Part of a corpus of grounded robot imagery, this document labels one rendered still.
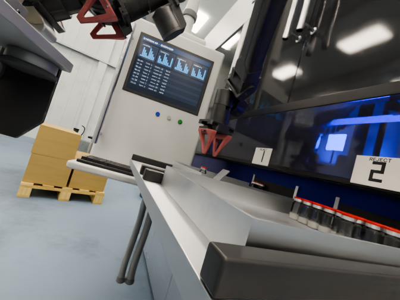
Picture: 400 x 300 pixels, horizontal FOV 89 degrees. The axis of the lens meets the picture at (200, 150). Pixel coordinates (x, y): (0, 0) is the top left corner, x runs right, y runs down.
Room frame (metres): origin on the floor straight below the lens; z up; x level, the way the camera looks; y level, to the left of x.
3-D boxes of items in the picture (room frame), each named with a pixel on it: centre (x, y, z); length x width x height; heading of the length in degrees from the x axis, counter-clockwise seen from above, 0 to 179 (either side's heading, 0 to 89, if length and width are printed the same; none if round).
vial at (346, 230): (0.31, -0.25, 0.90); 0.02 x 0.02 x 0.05
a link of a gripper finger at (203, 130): (0.62, -0.02, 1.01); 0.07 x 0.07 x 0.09; 37
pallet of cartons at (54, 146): (3.04, 1.82, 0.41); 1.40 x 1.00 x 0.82; 33
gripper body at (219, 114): (0.62, -0.03, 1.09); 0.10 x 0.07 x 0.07; 127
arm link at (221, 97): (0.62, -0.03, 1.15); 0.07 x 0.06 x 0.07; 143
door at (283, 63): (0.89, -0.15, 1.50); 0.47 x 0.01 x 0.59; 22
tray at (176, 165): (0.67, -0.13, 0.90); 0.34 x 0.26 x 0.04; 112
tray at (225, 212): (0.31, -0.16, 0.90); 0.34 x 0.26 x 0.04; 111
